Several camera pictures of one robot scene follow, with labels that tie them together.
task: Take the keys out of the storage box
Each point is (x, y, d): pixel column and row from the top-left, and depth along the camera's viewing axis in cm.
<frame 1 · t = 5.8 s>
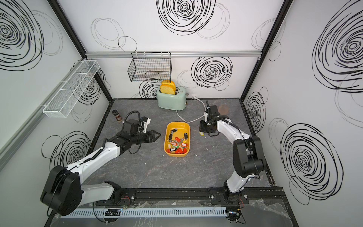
left hand: (157, 135, 83), fingers open
right hand: (201, 128, 91), fingers closed
spice bottle black cap: (118, 117, 104), point 6 cm above the table
mint green toaster: (174, 102, 113), point 6 cm above the table
yellow toast slice front: (167, 88, 102), point 21 cm above the table
yellow plastic storage box: (177, 142, 96), on the table
black key tag top: (174, 130, 102), on the table
black key tag middle: (170, 137, 98), on the table
black key tag right: (185, 135, 99), on the table
red key tag centre: (178, 140, 97), on the table
red windowed key tag right: (184, 144, 94), point 2 cm above the table
red key tag far left: (178, 151, 93), on the table

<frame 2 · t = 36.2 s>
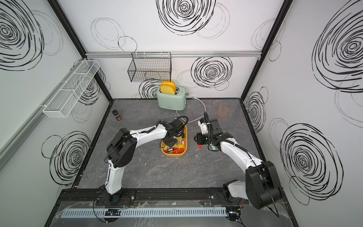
left hand: (168, 141, 94), fingers closed
right hand: (195, 138, 85), fingers open
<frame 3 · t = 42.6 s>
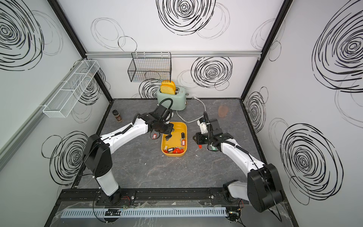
left hand: (170, 129, 87), fingers closed
right hand: (195, 137, 84), fingers open
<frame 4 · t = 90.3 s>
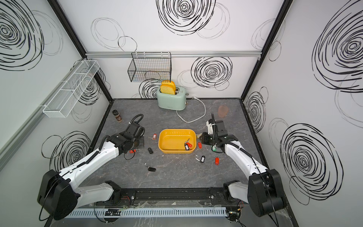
left hand: (139, 141, 84), fingers closed
right hand: (201, 138, 85), fingers open
yellow plastic storage box: (175, 141, 98), on the table
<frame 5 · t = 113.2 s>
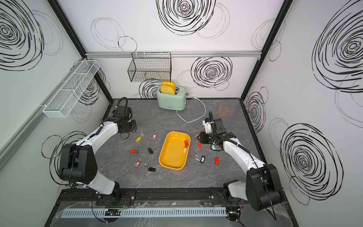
left hand: (131, 126, 92), fingers closed
right hand: (199, 137, 85), fingers open
yellow plastic storage box: (174, 150, 93), on the table
small yellow key tag: (138, 139, 98), on the table
red windowed tag lower left: (138, 163, 87), on the table
